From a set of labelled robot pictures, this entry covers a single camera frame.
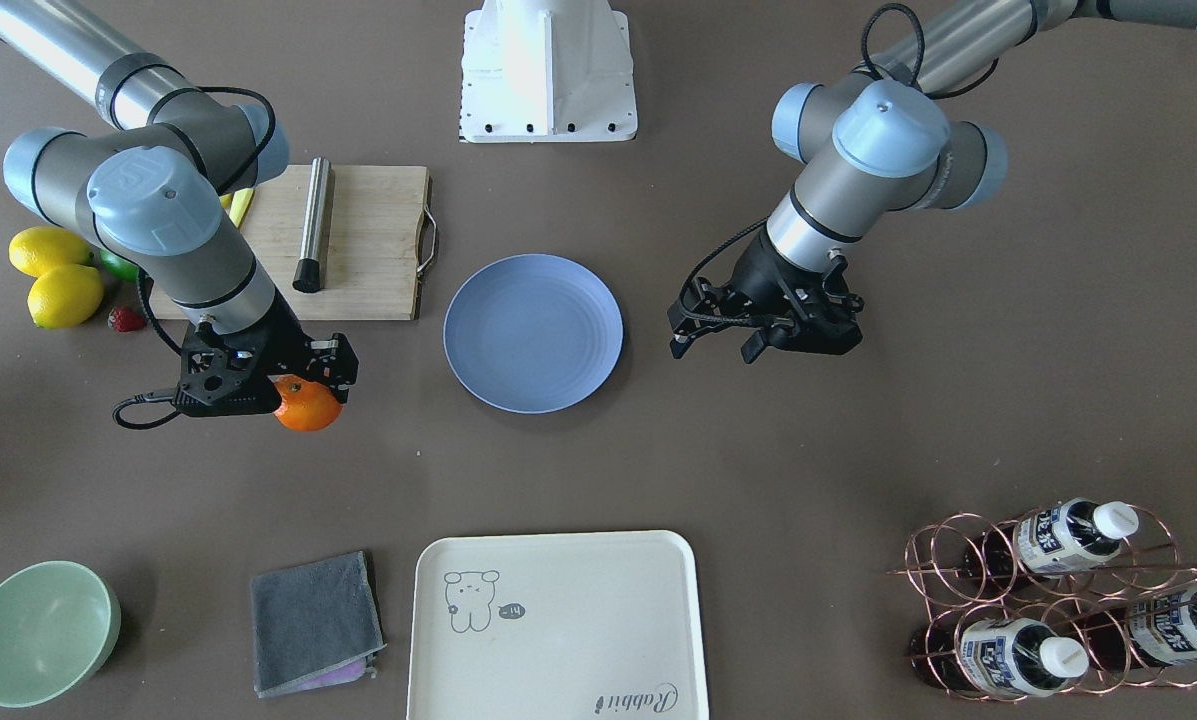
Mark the yellow plastic knife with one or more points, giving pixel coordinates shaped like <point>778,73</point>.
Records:
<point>237,204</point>

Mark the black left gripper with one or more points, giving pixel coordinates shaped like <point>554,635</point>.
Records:
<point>759,266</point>

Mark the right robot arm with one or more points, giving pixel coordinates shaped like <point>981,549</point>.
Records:
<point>149,192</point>

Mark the cream rabbit tray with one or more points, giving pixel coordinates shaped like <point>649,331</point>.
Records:
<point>602,625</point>

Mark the green bowl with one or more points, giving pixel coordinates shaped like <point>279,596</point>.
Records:
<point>59,622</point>

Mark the tea bottle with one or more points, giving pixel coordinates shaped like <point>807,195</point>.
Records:
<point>985,655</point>
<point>1158,632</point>
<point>1076,535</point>

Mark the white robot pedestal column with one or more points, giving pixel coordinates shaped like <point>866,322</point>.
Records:
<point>547,72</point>

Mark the wooden cutting board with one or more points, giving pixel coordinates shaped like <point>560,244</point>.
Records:
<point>374,249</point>

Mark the orange mandarin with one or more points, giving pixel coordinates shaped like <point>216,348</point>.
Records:
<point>306,406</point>

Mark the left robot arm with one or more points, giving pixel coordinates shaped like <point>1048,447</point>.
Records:
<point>875,142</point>

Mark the green lime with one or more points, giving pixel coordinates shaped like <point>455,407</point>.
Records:
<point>121,268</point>

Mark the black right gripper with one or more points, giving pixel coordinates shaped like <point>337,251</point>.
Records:
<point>285,322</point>

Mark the yellow lemon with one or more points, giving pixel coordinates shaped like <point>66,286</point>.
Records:
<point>67,295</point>
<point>36,250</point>

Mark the grey folded cloth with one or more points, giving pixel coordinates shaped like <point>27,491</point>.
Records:
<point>314,625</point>

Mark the blue plate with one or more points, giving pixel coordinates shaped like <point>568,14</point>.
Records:
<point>533,334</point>

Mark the copper wire bottle rack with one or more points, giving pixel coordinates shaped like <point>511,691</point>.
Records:
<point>1150,563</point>

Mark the red strawberry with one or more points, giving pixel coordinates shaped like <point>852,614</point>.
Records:
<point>123,319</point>

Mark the steel muddler with black tip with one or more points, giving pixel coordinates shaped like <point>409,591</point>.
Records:
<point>311,270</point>

